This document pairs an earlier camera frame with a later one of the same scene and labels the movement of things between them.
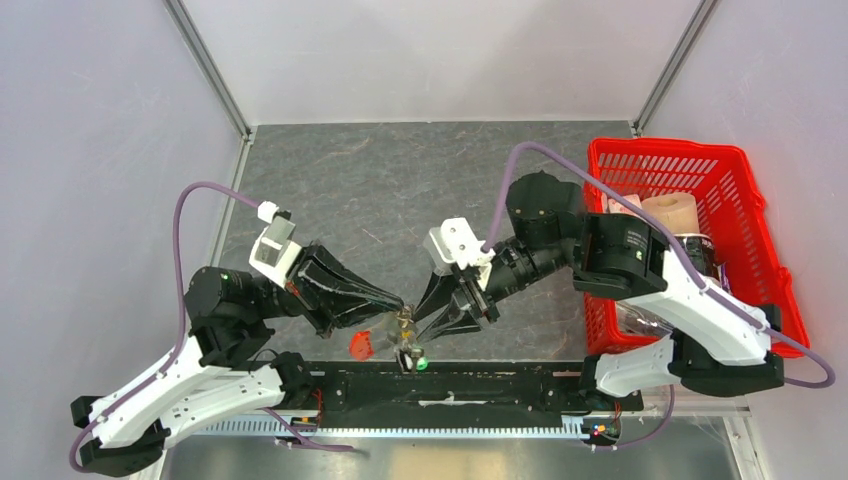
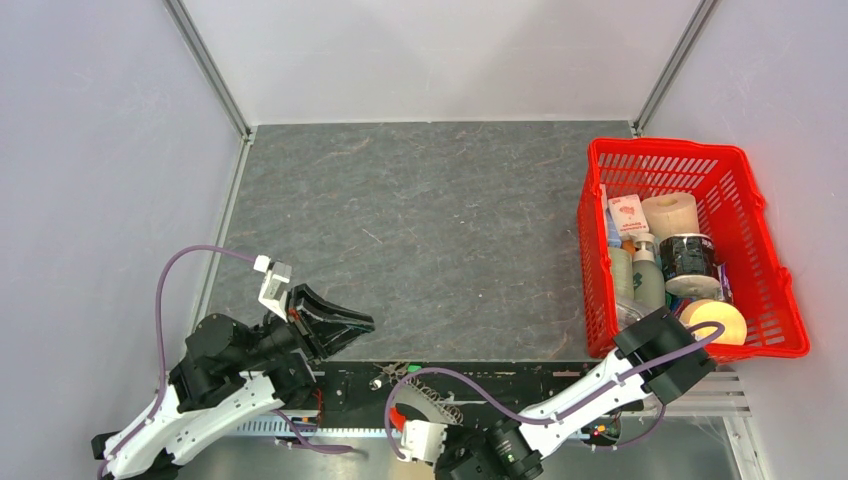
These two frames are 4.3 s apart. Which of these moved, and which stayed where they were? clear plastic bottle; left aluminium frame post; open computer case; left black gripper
Moved: left black gripper
Stayed: left aluminium frame post; open computer case; clear plastic bottle
